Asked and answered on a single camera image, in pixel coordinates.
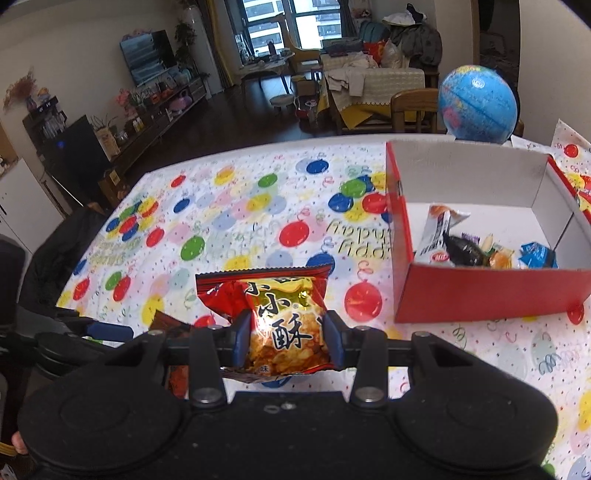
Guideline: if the television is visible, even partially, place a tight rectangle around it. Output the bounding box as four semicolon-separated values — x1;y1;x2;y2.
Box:
119;30;179;86

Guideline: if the wooden chair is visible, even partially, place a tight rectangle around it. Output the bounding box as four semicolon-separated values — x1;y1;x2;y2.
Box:
390;87;440;135

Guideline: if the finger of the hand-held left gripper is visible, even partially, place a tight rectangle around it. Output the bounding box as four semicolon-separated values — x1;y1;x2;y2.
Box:
85;322;135;343

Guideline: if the white tower air conditioner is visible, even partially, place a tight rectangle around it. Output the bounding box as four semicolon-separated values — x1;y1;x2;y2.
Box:
182;4;214;100

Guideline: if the large window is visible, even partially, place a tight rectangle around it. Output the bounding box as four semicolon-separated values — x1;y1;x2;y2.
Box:
226;0;345;61

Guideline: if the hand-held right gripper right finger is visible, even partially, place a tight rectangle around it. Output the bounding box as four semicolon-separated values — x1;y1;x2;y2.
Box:
322;311;485;411

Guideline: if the tv cabinet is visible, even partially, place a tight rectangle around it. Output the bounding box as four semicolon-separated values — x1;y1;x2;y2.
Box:
99;76;209;177

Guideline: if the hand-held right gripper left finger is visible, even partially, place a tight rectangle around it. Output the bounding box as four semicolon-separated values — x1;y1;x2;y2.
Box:
92;309;254;411

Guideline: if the dark jacket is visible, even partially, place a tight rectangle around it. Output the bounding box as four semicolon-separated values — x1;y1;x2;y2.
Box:
18;205;110;311

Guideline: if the white cabinet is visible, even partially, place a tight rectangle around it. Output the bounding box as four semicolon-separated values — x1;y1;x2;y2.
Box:
0;157;66;253

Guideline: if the red yellow snack packet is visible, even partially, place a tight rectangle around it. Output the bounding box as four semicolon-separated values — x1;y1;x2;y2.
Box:
196;265;336;382

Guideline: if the white snack packet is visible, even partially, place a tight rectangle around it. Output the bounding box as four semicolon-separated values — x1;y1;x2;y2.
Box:
415;204;472;268

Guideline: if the pile of jackets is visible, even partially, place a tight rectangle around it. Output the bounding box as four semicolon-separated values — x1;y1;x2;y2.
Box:
382;4;445;71

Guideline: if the blue globe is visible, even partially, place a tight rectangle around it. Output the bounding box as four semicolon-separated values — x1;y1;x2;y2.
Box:
438;65;518;144

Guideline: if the black cabinet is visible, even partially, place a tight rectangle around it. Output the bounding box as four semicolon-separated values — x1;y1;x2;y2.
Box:
43;115;115;205

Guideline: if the balloon print tablecloth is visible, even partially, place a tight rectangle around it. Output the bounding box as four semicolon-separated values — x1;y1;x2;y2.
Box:
55;119;591;480

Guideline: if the dried flower bunch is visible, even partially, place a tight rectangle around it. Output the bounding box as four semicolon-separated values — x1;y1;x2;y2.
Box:
2;68;38;114

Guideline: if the cluttered table with cream cloth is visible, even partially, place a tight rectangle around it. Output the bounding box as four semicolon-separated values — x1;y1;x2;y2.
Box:
320;64;426;131

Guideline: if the red cardboard box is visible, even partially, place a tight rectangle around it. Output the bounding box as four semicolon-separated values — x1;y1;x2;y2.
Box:
385;140;591;324

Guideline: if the potted plant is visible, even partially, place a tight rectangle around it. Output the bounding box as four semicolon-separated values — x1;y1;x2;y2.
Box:
174;20;197;71

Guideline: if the black snack packet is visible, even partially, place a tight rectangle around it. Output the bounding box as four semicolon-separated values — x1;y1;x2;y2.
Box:
442;233;491;268

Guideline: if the yellow curtain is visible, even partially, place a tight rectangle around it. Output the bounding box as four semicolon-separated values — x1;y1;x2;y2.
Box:
205;0;234;90

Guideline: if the blue candy packet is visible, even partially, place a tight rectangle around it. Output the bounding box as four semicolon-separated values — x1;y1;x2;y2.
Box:
517;240;560;270

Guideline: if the yellow armchair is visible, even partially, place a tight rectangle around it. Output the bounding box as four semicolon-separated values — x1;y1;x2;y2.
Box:
281;34;325;75

